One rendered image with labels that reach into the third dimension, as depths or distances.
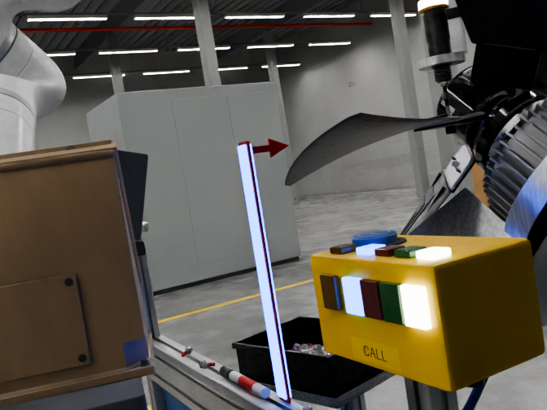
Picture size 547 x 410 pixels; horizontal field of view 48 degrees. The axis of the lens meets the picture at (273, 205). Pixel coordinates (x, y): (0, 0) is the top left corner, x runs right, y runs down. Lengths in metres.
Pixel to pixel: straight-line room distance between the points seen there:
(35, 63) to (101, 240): 0.43
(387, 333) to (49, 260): 0.44
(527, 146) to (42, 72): 0.75
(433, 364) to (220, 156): 6.83
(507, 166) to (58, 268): 0.59
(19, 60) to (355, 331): 0.75
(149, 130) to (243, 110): 1.21
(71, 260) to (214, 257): 6.42
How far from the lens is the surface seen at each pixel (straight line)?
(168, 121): 7.05
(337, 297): 0.52
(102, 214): 0.76
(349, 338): 0.53
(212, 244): 7.15
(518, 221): 0.86
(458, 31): 0.96
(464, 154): 1.06
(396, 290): 0.45
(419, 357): 0.46
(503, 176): 0.89
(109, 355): 0.79
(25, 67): 1.09
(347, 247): 0.52
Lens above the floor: 1.15
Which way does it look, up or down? 3 degrees down
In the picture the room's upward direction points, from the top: 9 degrees counter-clockwise
